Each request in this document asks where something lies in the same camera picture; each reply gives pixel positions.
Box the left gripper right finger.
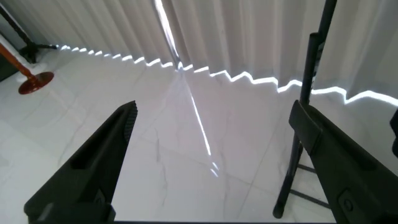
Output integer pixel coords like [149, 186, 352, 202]
[288, 99, 398, 224]

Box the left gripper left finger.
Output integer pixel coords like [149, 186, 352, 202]
[24, 100, 139, 223]

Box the black clothes rack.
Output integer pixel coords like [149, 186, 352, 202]
[272, 0, 338, 220]

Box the red round-footed stand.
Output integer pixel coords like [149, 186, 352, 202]
[0, 42, 55, 96]

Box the black tripod stand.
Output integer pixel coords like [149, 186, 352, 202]
[0, 2, 58, 65]

